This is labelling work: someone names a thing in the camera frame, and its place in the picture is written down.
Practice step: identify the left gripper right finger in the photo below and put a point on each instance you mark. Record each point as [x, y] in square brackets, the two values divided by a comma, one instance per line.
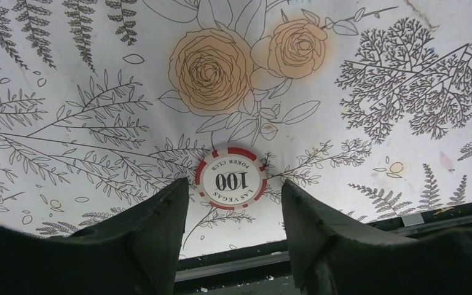
[332, 253]

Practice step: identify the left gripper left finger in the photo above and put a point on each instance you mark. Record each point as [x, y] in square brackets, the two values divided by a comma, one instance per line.
[134, 252]

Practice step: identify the single red poker chip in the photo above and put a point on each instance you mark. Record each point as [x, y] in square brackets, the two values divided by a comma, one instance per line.
[230, 178]

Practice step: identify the floral table mat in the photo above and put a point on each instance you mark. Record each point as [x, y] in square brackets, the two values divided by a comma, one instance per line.
[365, 104]

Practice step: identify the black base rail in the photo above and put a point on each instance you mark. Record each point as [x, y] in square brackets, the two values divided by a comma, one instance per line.
[266, 269]

